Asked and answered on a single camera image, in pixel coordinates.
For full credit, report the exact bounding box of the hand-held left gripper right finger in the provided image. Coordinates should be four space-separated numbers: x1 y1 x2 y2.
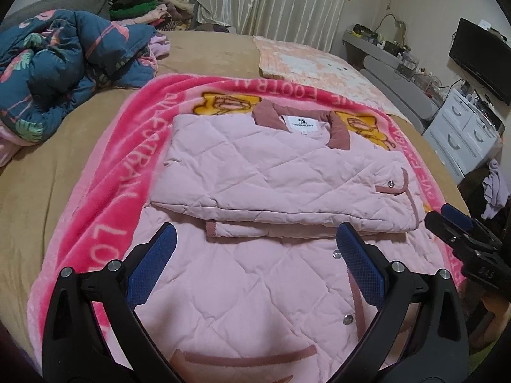
336 222 469 383

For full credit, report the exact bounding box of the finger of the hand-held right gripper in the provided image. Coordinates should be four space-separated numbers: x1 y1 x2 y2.
424 210 503 257
441 203 490 235

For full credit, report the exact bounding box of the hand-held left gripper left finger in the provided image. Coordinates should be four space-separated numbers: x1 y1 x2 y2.
42 222 188 383

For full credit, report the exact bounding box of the pink quilted jacket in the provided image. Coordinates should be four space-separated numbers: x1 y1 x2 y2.
132 101 448 383

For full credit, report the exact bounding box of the dark chair with clothes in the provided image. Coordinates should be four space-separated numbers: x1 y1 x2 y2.
459 163 511 242

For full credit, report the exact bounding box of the pile of folded clothes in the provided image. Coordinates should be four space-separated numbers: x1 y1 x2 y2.
110 0 197 32

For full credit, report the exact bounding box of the lilac cloth garment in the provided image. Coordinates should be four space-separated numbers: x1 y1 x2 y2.
482 158 511 221

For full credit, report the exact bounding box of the white drawer cabinet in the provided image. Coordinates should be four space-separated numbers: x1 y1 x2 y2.
423 87 504 177

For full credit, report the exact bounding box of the pink cartoon printed blanket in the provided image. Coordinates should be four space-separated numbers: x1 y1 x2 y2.
27 72 464 383

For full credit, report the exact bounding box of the bed with tan sheet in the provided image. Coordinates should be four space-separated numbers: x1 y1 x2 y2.
0 30 472 368

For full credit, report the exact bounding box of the grey curved shelf desk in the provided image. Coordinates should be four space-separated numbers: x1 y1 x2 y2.
342 32 445 124

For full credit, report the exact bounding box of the black flat television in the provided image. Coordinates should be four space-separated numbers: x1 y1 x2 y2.
448 17 511 106

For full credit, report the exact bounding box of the clutter of small electronics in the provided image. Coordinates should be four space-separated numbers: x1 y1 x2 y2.
351 24 448 92

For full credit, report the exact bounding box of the peach patterned towel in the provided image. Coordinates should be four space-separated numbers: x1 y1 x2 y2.
253 36 413 125

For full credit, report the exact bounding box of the blue flamingo print duvet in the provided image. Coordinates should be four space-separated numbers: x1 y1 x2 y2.
0 8 170 168

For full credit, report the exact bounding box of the cream pleated curtain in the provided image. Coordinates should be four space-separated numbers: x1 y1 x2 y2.
179 0 357 54

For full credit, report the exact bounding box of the grey pillow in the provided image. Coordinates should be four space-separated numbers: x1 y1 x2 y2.
0 0 113 29

